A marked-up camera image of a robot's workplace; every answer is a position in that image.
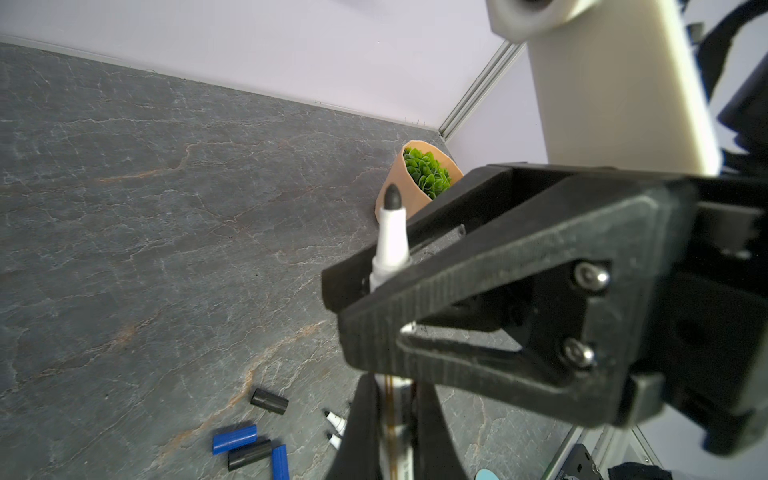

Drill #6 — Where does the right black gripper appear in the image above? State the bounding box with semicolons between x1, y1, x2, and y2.
617;53;767;455

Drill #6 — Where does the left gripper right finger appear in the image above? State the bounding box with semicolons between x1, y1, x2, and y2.
413;382;467;480

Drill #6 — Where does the blue pen cap upper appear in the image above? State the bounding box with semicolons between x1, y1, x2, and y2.
212;425;258;456

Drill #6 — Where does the blue pen cap right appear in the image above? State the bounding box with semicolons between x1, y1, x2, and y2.
271;445;290;480

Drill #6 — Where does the white marker pen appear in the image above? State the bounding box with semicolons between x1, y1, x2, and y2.
324;410;347;437
369;184;415;479
326;433;342;450

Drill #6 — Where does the light blue garden trowel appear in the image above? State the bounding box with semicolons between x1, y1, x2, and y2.
474;468;499;480

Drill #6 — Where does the blue pen cap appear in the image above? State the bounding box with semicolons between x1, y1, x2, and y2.
271;445;290;480
212;425;258;456

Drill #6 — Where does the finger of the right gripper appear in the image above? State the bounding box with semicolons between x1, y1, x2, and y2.
335;173;703;428
321;166;511;314

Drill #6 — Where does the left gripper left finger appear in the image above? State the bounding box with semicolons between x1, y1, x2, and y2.
325;373;381;480

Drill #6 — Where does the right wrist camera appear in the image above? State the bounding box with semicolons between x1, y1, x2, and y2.
487;0;723;176

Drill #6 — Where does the potted green plant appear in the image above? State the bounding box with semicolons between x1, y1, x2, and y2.
375;140;464;220

